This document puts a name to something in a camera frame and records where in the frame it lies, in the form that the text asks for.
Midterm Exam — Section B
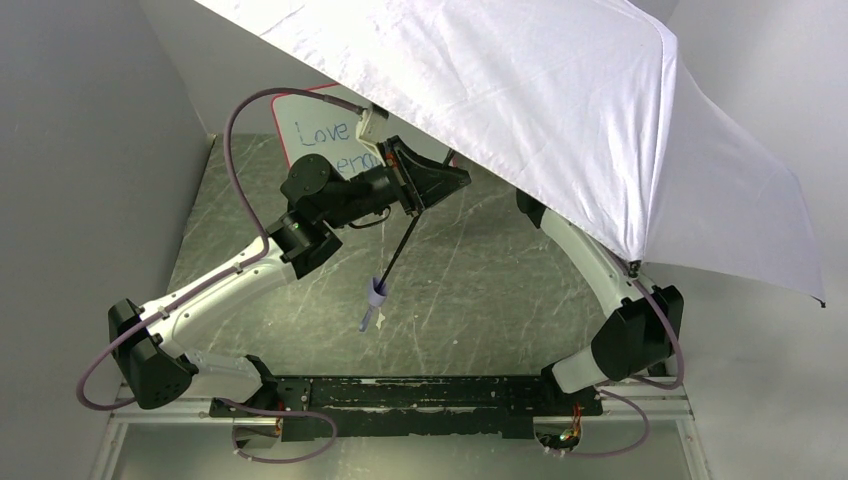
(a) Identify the white and black folding umbrella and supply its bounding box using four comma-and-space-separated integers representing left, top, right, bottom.
207, 1, 826, 302

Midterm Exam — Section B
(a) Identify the aluminium frame rail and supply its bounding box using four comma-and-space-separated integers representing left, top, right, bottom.
112, 377, 711, 479

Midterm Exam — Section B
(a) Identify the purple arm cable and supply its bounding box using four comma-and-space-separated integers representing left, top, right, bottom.
75, 87, 367, 465
546, 261, 685, 460

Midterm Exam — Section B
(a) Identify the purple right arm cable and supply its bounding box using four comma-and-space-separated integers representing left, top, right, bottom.
546, 261, 685, 460

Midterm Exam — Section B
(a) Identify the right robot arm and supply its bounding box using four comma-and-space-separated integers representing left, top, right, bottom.
516, 190, 684, 394

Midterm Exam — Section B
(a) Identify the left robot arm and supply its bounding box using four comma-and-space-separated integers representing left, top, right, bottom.
108, 136, 471, 410

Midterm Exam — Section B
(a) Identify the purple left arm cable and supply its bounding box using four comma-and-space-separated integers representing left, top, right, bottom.
75, 87, 367, 465

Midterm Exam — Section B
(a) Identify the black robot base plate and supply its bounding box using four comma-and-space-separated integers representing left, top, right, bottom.
247, 374, 603, 441

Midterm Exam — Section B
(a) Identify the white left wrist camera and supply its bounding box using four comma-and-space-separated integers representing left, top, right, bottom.
355, 103, 389, 150

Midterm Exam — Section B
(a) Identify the red framed whiteboard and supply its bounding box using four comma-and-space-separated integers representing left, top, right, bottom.
270, 94, 383, 179

